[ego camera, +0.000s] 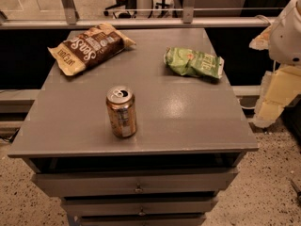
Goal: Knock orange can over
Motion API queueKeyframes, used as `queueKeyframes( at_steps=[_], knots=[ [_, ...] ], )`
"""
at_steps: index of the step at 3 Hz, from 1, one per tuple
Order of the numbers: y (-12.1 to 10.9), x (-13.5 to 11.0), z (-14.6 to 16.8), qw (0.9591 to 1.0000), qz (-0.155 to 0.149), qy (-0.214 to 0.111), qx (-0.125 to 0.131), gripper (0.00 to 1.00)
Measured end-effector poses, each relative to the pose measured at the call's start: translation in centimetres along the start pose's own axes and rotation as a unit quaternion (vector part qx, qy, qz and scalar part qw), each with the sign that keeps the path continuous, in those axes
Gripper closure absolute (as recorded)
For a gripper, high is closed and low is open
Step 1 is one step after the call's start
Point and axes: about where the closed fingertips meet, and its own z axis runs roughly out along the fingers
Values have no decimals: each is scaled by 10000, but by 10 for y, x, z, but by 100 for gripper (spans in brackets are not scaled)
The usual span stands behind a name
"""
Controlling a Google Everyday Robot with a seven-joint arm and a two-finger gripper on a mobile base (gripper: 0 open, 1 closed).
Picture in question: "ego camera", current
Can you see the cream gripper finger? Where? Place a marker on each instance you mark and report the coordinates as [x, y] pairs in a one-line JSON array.
[[278, 89], [261, 42]]

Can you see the orange soda can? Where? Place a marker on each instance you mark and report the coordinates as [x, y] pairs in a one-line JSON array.
[[120, 102]]

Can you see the green chip bag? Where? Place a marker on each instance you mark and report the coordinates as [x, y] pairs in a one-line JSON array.
[[188, 62]]

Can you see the brown chip bag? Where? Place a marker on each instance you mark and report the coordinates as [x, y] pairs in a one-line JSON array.
[[90, 48]]

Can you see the grey metal railing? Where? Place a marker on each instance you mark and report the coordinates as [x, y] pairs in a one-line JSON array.
[[80, 14]]

